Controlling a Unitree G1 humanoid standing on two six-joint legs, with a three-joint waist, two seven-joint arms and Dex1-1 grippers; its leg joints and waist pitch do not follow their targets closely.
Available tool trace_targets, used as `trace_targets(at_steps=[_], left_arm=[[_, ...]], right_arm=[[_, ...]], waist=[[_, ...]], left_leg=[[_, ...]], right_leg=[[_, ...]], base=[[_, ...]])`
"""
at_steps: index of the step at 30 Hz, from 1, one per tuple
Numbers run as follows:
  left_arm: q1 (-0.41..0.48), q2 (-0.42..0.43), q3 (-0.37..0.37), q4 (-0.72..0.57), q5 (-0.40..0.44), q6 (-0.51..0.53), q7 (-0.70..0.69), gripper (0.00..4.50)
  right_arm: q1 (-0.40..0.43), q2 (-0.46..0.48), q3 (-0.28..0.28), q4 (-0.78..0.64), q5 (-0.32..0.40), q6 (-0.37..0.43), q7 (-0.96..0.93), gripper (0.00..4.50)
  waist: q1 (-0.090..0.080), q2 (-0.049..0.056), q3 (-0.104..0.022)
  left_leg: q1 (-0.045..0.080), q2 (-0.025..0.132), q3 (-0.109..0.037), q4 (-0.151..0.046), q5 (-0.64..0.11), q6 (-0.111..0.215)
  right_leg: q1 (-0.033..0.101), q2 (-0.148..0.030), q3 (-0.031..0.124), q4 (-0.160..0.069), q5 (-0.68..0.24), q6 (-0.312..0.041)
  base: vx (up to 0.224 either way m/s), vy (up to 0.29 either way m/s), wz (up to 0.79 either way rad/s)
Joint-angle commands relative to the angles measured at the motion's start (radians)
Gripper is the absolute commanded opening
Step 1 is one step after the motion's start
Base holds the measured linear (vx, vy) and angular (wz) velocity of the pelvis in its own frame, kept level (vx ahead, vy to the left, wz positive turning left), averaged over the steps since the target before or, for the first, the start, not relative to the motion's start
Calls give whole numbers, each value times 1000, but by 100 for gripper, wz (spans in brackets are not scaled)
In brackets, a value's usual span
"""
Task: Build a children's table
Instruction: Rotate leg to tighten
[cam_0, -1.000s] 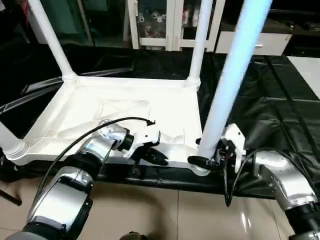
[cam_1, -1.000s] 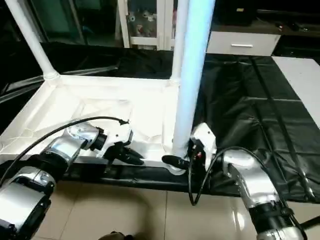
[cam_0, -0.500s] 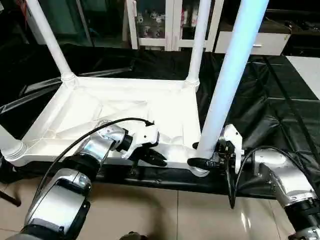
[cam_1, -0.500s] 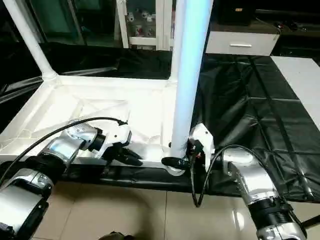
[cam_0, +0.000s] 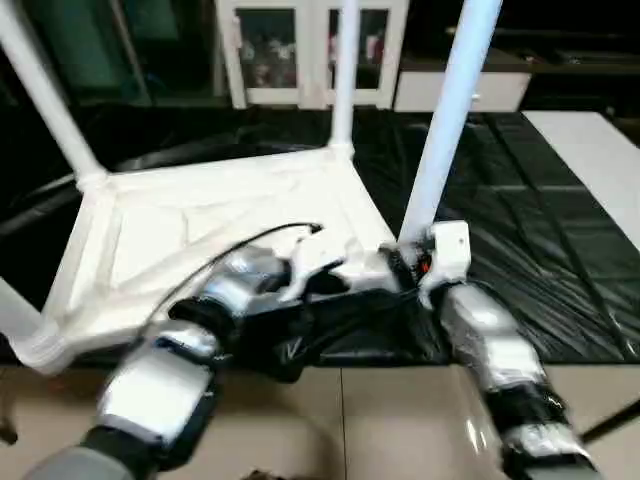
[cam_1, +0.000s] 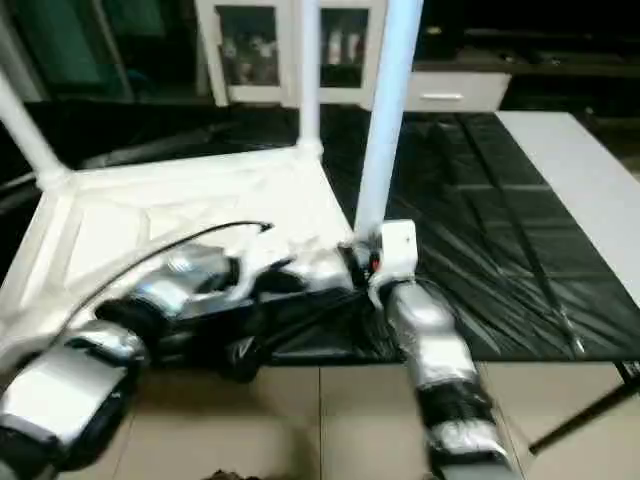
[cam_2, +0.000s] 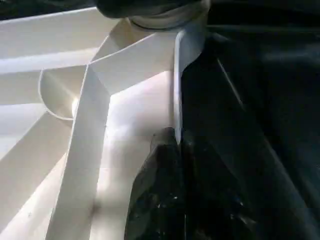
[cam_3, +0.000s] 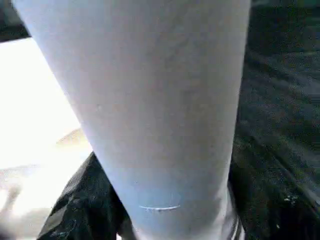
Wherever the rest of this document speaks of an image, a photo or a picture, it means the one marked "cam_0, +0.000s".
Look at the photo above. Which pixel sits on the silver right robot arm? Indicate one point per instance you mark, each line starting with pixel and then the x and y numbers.
pixel 480 320

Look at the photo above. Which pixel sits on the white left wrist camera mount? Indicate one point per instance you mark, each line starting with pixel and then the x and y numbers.
pixel 310 255

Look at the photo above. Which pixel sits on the black desk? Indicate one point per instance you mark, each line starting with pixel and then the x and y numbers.
pixel 575 85

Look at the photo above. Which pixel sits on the white plastic table top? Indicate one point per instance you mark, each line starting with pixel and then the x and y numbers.
pixel 175 200

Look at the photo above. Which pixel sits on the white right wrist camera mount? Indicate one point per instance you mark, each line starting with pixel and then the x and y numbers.
pixel 452 245

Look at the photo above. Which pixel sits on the black stand leg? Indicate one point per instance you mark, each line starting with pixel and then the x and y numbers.
pixel 7 435

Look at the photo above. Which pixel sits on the white drawer unit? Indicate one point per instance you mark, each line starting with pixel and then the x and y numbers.
pixel 500 90

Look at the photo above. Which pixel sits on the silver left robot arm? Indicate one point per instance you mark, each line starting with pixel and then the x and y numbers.
pixel 155 395

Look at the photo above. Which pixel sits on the white glass door cabinet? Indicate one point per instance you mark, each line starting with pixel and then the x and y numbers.
pixel 310 95

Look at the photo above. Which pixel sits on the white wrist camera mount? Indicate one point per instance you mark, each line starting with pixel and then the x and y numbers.
pixel 452 245
pixel 310 255

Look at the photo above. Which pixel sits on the black metal table frame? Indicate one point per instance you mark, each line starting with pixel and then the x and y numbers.
pixel 615 422

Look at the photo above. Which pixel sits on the metal framed glass panel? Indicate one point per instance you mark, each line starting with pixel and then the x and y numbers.
pixel 85 50

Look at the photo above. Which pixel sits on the black work mat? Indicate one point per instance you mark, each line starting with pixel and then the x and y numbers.
pixel 550 225

